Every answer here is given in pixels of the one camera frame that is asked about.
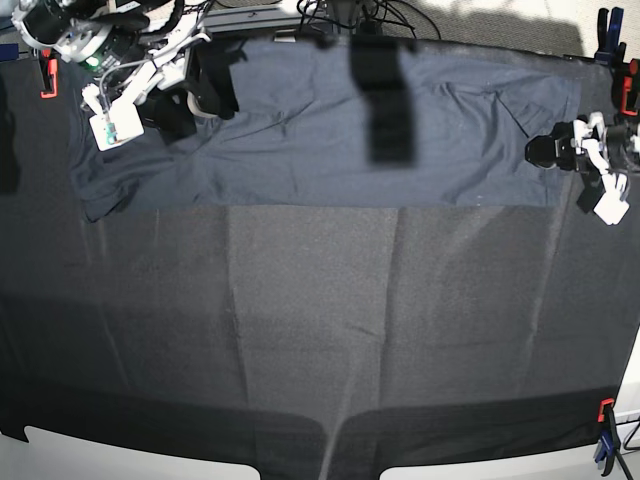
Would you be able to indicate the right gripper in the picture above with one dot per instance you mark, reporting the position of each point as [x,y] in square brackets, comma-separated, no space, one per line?
[204,74]

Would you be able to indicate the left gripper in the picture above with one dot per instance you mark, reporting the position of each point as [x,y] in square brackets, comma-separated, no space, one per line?
[574,146]

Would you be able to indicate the dark navy t-shirt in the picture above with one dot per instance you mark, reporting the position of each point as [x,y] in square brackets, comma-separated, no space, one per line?
[382,124]

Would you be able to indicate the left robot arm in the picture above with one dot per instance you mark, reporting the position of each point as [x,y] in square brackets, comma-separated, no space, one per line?
[623,144]

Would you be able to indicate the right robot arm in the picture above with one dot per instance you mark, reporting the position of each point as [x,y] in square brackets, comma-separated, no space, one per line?
[64,26]

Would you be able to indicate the red clamp far right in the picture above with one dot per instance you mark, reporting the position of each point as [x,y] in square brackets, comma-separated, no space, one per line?
[629,103]

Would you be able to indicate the red clamp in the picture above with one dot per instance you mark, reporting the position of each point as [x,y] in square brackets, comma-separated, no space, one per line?
[629,103]
[48,67]

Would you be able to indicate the blue clamp far right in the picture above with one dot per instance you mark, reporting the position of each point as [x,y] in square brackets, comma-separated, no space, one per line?
[611,50]

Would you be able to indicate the blue clamp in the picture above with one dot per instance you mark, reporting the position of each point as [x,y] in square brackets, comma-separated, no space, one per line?
[611,50]
[609,442]

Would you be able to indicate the red clamp far left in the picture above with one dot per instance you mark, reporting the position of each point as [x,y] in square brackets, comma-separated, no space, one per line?
[48,67]

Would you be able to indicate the black felt table cover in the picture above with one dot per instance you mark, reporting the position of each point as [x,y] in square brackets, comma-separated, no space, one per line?
[306,342]

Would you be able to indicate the blue clamp near right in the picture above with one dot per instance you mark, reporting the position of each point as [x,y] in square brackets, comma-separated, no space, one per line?
[609,442]

